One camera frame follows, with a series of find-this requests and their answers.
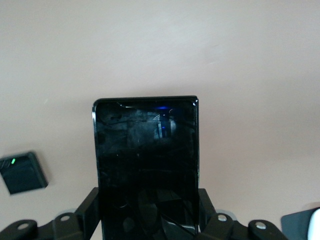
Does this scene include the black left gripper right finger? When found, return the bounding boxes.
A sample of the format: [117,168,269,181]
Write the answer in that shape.
[198,187,241,240]

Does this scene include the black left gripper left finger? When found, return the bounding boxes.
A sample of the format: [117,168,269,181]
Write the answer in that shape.
[51,187,102,240]

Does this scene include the small black flip phone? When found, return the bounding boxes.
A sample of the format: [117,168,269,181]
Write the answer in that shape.
[0,150,49,196]

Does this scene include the long black smartphone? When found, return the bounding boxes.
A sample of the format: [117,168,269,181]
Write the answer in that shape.
[92,95,201,240]

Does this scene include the black mouse pad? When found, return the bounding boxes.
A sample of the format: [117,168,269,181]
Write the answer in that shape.
[281,208,320,240]

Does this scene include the white computer mouse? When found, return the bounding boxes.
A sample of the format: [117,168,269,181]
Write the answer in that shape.
[307,208,320,240]

